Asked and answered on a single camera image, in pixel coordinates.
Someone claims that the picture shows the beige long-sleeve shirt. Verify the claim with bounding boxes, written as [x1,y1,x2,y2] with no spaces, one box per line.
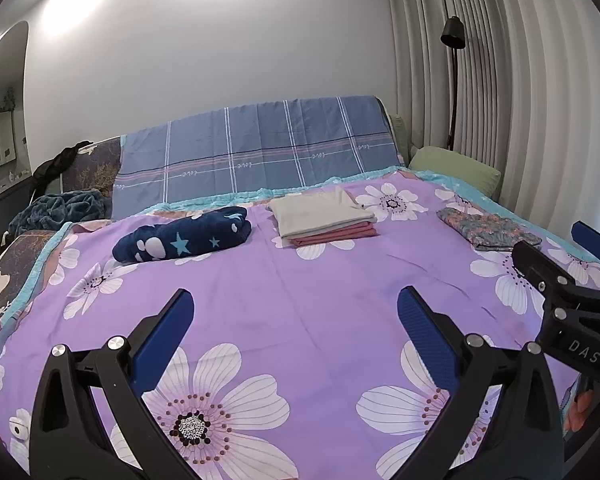
[268,186,376,238]

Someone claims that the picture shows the person's right hand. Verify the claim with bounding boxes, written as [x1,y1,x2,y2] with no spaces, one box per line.
[562,380,595,434]

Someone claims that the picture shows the white earbud case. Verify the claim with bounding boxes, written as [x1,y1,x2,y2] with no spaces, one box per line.
[8,410,31,442]

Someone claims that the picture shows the multicolour patterned folded cloth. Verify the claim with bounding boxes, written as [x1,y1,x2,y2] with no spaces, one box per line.
[437,207,542,252]

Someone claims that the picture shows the white curtain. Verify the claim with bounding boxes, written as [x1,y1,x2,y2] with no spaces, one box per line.
[389,0,600,236]

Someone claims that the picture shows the dark deer-print bedsheet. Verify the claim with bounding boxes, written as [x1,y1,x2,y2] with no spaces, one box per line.
[0,231,54,315]

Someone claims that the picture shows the green pillow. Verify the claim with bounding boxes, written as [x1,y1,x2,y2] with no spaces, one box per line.
[408,146,502,197]

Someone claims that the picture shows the pink folded garment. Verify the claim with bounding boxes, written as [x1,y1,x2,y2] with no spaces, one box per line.
[290,222,377,247]

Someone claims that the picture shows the dark teal fuzzy blanket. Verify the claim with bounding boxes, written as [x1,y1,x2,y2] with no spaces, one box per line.
[8,190,108,236]

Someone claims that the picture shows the purple floral duvet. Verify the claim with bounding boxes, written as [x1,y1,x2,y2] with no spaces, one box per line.
[0,169,600,480]

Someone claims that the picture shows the navy star-pattern rolled blanket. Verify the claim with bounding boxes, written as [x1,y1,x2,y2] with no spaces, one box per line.
[112,206,252,263]

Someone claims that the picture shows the black floor lamp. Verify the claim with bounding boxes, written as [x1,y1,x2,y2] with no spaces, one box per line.
[441,15,466,151]

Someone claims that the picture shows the black garment on headboard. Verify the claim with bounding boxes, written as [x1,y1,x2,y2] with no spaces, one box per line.
[29,141,91,200]

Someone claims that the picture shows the dark floral pillow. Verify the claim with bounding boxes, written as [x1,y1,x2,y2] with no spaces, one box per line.
[61,138,121,198]

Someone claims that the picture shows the blue plaid pillow cover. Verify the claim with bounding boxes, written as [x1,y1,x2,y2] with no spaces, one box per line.
[112,96,399,220]

